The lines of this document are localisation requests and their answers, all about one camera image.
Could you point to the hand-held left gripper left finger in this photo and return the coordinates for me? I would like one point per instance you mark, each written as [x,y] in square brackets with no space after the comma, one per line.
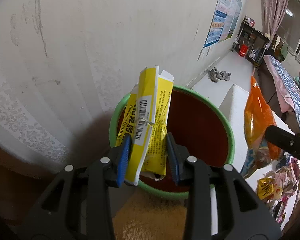
[123,161]

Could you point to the orange plastic bag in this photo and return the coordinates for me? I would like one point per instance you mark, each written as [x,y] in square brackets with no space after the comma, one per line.
[257,115]

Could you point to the red bucket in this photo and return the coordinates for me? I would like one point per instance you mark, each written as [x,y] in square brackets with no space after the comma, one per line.
[243,50]

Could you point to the grid chart wall poster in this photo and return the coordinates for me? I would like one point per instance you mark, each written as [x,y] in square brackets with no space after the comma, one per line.
[236,12]

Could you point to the grey sneaker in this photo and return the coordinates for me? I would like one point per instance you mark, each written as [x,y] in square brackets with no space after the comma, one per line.
[225,75]
[213,75]

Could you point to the blue-banded wall poster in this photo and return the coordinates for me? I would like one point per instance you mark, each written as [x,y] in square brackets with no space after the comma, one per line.
[218,17]

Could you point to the dark wooden shelf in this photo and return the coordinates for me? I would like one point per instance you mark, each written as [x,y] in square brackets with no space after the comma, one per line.
[255,37]

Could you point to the white wall socket plate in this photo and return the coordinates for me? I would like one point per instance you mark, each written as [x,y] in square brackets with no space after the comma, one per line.
[200,55]
[207,50]

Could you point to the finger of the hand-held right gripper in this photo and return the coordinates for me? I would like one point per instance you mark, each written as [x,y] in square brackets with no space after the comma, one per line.
[290,143]

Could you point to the pink bed sheet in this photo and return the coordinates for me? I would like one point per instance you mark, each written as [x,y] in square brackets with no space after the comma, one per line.
[286,100]

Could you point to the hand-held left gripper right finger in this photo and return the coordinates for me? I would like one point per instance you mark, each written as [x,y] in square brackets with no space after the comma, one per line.
[173,162]

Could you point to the tan fuzzy blanket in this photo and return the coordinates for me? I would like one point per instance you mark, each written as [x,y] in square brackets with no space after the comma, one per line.
[150,217]

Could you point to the pile of snack wrappers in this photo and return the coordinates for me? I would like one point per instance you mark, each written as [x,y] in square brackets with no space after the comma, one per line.
[277,190]

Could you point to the window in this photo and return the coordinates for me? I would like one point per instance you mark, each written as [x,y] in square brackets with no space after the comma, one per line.
[295,22]

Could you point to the blue plaid bed blanket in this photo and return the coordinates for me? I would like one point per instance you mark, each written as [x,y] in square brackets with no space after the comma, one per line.
[290,85]

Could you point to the yellow cardboard medicine box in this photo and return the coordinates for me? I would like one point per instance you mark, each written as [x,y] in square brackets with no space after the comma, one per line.
[146,140]

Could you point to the green-rimmed red bin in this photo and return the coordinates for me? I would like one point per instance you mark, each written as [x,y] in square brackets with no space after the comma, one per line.
[200,130]

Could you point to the pink patterned curtain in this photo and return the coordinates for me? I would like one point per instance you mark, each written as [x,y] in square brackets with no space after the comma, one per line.
[275,5]

